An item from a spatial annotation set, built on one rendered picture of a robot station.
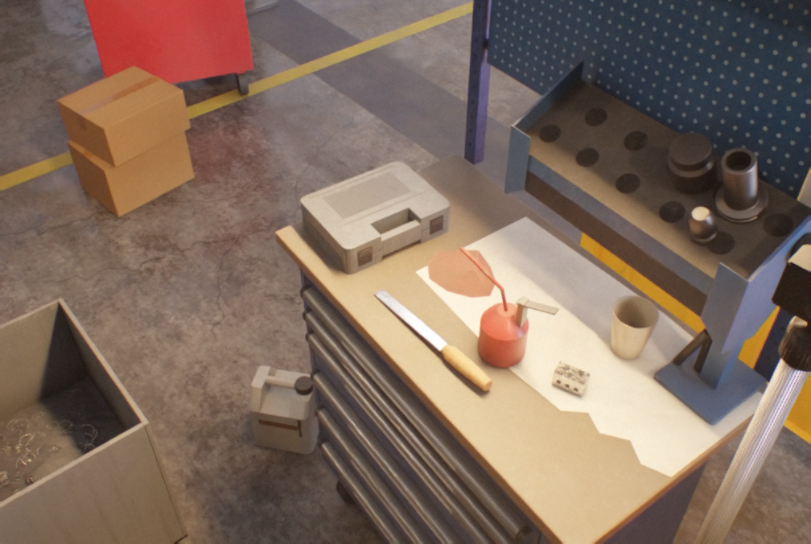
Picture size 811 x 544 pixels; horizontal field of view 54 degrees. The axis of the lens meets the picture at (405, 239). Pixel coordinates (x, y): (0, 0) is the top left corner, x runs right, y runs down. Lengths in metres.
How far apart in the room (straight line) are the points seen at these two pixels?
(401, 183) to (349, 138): 2.00
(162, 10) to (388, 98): 1.12
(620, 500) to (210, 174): 2.63
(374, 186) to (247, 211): 1.67
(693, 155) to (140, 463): 1.40
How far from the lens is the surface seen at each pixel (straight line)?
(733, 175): 1.21
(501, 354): 1.41
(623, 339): 1.45
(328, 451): 2.12
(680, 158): 1.28
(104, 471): 1.97
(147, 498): 2.12
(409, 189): 1.70
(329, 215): 1.64
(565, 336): 1.51
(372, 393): 1.61
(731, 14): 1.32
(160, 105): 3.32
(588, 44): 1.52
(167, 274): 3.11
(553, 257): 1.66
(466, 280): 1.56
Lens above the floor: 2.05
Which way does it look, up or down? 41 degrees down
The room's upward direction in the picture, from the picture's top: straight up
